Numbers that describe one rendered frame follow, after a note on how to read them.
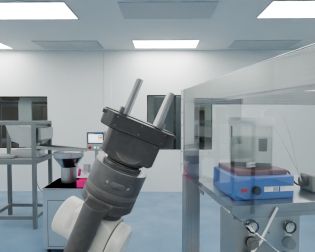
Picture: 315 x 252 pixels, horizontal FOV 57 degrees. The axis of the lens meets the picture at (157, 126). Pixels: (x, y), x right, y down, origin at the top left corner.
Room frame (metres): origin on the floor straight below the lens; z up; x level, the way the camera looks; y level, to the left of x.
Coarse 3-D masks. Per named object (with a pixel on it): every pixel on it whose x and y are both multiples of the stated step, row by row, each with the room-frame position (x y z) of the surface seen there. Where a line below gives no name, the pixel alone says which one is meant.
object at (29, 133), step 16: (16, 128) 4.06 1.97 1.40; (32, 128) 3.98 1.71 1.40; (48, 128) 4.34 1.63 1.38; (32, 144) 3.98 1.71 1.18; (48, 144) 4.38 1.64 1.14; (0, 160) 3.98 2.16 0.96; (16, 160) 3.98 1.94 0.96; (32, 160) 3.98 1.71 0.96; (48, 160) 4.55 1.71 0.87; (32, 176) 3.98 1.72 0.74; (48, 176) 4.55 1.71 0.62; (32, 192) 3.98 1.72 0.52; (0, 208) 4.31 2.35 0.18; (32, 208) 3.98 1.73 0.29
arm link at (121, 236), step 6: (120, 222) 0.47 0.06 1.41; (120, 228) 0.46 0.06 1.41; (126, 228) 0.46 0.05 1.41; (114, 234) 0.45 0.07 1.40; (120, 234) 0.45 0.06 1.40; (126, 234) 0.46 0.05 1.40; (108, 240) 0.44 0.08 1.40; (114, 240) 0.44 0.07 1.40; (120, 240) 0.44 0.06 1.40; (126, 240) 0.47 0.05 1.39; (108, 246) 0.44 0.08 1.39; (114, 246) 0.44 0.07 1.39; (120, 246) 0.44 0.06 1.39; (126, 246) 0.50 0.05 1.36
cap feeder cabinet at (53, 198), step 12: (60, 180) 3.64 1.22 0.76; (48, 192) 3.26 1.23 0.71; (60, 192) 3.25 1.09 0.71; (72, 192) 3.25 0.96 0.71; (48, 204) 3.25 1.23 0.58; (60, 204) 3.25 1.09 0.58; (48, 216) 3.25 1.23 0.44; (48, 228) 3.25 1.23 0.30; (48, 240) 3.25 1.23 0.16; (60, 240) 3.25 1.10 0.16
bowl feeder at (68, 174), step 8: (56, 152) 3.63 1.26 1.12; (64, 152) 3.70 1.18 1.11; (72, 152) 3.75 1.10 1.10; (80, 152) 3.51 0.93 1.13; (56, 160) 3.47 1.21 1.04; (64, 160) 3.42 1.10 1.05; (72, 160) 3.45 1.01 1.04; (64, 168) 3.49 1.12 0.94; (72, 168) 3.51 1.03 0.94; (80, 168) 3.48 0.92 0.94; (88, 168) 3.49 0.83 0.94; (64, 176) 3.49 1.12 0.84; (72, 176) 3.51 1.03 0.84
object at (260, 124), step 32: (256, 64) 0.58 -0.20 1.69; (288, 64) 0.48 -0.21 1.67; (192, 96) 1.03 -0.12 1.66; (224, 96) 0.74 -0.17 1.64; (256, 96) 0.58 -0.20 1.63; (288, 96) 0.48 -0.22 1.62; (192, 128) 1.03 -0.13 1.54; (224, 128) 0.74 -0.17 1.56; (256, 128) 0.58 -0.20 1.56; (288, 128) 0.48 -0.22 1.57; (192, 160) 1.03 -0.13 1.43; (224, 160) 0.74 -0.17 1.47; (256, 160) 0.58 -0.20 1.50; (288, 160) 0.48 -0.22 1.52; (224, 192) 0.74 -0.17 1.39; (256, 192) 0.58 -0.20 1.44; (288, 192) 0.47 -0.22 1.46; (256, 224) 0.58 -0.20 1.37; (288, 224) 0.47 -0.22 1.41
